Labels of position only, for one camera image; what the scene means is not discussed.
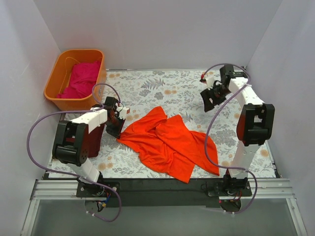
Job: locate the orange t shirt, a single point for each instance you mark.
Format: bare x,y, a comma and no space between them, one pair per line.
165,145

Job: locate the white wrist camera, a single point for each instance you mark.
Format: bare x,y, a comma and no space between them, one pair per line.
123,111
208,79

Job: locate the folded dark red t shirt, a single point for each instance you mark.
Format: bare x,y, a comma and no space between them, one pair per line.
74,143

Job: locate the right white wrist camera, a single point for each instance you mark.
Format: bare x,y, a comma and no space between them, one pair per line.
208,79

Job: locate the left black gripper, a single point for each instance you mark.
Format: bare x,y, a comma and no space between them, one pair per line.
117,123

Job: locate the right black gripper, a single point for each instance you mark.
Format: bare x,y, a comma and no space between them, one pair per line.
213,93

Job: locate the orange plastic basket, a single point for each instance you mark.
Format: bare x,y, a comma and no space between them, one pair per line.
60,77

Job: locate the pink t shirt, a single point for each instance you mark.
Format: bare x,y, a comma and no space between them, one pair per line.
83,78

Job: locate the aluminium frame rail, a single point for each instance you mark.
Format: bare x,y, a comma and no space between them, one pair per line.
71,189

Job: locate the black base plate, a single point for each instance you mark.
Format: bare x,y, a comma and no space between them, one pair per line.
159,192

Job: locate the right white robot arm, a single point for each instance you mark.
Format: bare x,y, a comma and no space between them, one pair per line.
254,126

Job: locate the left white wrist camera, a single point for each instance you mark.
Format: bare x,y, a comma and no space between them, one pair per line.
123,111

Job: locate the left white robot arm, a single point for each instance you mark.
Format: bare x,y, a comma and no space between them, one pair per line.
87,173

